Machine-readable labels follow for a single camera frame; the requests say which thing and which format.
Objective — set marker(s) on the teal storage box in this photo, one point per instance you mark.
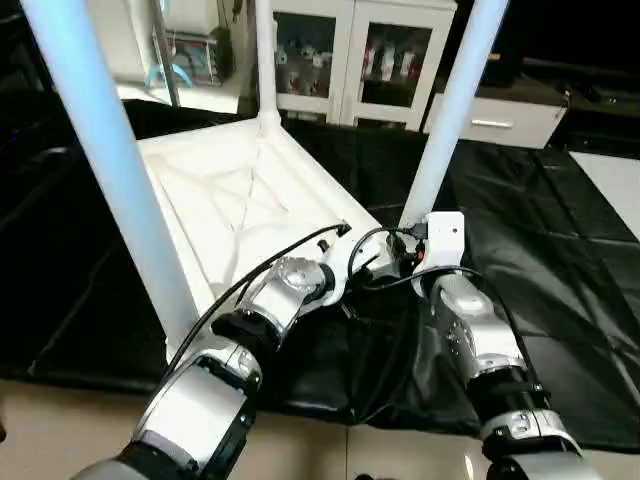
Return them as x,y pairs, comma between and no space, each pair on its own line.
200,55

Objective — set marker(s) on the white drawer unit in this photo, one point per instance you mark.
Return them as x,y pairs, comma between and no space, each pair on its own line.
500,122

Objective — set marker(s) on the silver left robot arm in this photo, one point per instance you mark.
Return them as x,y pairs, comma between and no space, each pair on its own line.
285,285

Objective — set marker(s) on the white plastic table leg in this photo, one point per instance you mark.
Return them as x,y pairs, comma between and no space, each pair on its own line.
266,60
450,110
115,150

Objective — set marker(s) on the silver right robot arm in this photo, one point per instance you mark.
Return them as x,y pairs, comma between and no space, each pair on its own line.
470,330

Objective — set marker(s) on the black work mat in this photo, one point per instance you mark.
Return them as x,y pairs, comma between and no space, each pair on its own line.
540,260

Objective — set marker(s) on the white glass-door cabinet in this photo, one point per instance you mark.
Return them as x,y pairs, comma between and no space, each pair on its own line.
305,50

